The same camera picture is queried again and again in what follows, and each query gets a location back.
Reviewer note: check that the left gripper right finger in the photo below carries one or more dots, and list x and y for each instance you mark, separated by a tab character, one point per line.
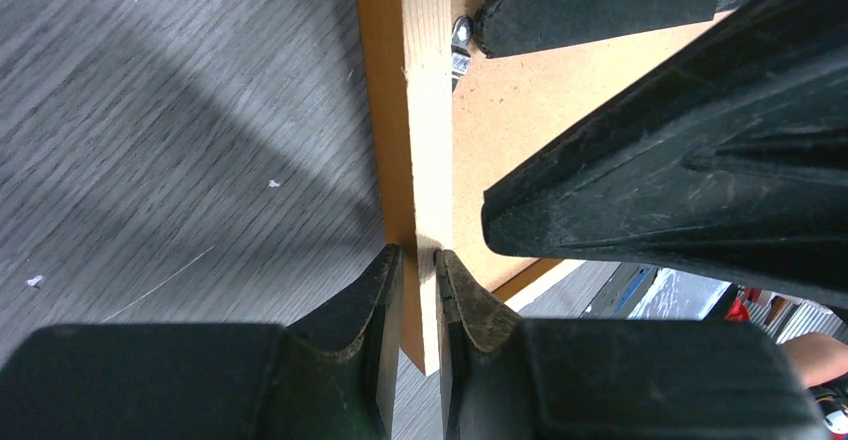
504	376

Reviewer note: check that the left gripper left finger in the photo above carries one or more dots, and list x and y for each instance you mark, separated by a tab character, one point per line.
330	375

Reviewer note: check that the brown cardboard backing board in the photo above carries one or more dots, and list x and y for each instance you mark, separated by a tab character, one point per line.
505	109

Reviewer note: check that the orange wooden picture frame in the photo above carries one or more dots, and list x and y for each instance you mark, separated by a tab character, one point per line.
406	47

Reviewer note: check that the silver frame retaining clip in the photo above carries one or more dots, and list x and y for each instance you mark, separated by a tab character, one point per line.
462	36

